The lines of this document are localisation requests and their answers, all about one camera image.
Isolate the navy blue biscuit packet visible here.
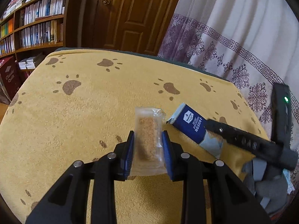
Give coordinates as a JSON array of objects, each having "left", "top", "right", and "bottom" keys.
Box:
[{"left": 167, "top": 103, "right": 224, "bottom": 158}]

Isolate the clear crumbly bar packet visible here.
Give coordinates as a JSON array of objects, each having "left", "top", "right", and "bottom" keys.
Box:
[{"left": 130, "top": 107, "right": 167, "bottom": 176}]

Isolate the right grey gloved hand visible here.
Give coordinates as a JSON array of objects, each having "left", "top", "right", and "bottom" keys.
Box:
[{"left": 242, "top": 158, "right": 295, "bottom": 214}]

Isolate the yellow paw print tablecloth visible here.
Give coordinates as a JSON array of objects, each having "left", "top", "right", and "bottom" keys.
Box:
[{"left": 1, "top": 50, "right": 267, "bottom": 223}]

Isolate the white purple patterned curtain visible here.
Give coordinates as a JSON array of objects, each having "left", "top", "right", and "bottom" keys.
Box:
[{"left": 157, "top": 0, "right": 299, "bottom": 150}]

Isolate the red Classic Quilt box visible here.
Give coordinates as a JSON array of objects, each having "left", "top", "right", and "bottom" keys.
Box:
[{"left": 0, "top": 56, "right": 21, "bottom": 101}]

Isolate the wooden bookshelf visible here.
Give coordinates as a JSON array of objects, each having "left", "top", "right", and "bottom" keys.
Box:
[{"left": 1, "top": 0, "right": 82, "bottom": 61}]

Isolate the brown wooden door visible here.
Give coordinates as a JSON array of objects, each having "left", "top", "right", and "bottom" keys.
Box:
[{"left": 81, "top": 0, "right": 178, "bottom": 56}]

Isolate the brass door knob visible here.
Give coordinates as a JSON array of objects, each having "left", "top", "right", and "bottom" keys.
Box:
[{"left": 102, "top": 0, "right": 111, "bottom": 6}]

